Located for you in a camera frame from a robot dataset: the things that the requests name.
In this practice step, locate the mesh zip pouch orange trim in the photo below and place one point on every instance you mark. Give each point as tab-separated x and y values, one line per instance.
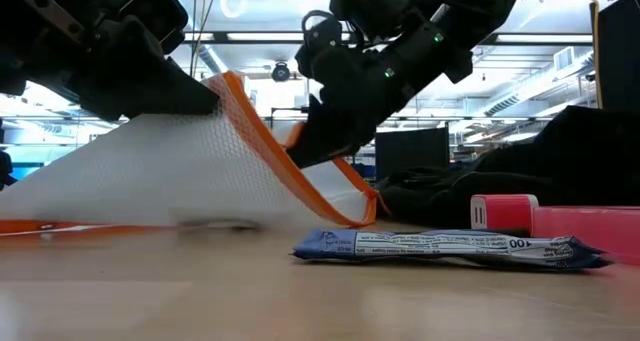
175	171

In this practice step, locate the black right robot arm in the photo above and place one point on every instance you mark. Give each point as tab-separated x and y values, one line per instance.
475	6

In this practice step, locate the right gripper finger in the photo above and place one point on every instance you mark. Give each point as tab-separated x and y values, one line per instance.
330	136

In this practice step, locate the person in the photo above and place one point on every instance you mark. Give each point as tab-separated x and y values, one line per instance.
6	171

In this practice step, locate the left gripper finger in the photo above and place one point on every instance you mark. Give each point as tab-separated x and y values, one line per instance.
150	86

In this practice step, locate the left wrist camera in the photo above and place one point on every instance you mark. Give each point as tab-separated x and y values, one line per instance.
155	11

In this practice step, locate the black backpack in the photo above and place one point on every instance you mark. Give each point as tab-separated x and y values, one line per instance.
575	166

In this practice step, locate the pink round item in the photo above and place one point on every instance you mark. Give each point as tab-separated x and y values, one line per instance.
590	231

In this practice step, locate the black backdrop panel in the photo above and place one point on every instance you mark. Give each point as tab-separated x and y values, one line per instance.
620	56

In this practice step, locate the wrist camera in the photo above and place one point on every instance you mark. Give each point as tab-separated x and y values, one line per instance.
155	11
320	41

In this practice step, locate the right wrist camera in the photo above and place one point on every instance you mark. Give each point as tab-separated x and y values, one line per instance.
320	41

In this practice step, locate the black monitor screen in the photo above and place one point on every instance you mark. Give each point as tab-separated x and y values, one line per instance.
412	153

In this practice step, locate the round black ceiling lamp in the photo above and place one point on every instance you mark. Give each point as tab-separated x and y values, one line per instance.
281	72

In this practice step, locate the blue white snack bar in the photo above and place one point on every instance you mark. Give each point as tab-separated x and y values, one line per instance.
450	246

